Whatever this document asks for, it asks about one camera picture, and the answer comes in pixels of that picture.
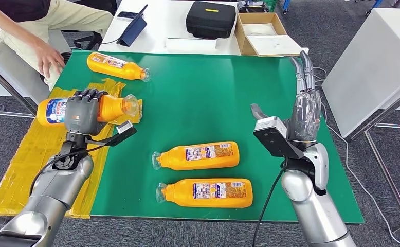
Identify black office chair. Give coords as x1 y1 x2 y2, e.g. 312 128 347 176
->
38 0 119 86

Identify black zippered carrying case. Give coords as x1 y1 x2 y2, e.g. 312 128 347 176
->
186 1 237 40

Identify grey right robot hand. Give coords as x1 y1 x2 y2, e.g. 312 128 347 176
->
250 50 322 143

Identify open brown cardboard box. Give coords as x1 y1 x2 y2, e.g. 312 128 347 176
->
234 12 308 57

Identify black electronic device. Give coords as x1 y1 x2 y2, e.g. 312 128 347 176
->
237 0 269 13

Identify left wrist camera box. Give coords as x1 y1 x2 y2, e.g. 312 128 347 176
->
85 120 138 147

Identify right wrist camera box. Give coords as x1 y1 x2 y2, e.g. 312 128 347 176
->
253 116 304 160

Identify white plastic bag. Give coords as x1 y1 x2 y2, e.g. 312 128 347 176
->
242 23 277 37

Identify yellow taped flat sheet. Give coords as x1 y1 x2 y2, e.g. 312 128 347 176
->
0 78 143 220

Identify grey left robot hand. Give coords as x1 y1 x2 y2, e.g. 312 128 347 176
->
63 89 110 136

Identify person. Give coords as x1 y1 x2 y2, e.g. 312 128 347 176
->
0 0 114 92

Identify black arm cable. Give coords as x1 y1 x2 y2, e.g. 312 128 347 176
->
29 145 108 197
252 158 288 247

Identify flat white box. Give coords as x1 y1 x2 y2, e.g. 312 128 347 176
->
164 38 217 55

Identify white table metal legs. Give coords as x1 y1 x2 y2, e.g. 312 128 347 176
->
321 7 400 235
0 30 71 119

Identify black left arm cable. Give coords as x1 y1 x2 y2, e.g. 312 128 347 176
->
29 145 108 197

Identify person's hand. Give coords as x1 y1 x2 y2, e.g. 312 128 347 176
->
33 42 65 81

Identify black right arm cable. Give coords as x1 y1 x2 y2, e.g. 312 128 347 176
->
252 158 288 247

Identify dark blue tablet case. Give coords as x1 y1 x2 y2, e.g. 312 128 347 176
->
116 4 149 47

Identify green plastic crate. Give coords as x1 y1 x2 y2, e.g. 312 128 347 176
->
254 0 279 12

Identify white desk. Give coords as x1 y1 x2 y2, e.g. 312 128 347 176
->
98 0 310 56

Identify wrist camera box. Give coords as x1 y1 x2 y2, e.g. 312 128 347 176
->
253 116 304 160
85 120 138 147

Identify white floor cable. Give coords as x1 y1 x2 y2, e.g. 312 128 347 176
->
307 66 400 247

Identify orange detergent bottle clear cap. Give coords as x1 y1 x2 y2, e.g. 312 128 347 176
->
155 178 254 208
151 141 241 171
36 94 140 128
86 52 151 83

